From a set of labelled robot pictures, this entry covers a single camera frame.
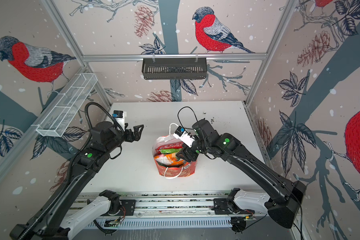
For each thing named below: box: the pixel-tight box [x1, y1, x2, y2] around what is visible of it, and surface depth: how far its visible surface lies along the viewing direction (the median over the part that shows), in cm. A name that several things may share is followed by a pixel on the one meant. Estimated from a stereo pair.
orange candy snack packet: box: [154, 153, 186, 167], surface depth 70 cm
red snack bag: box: [155, 141, 184, 153], surface depth 76 cm
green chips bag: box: [159, 148, 183, 154], surface depth 75 cm
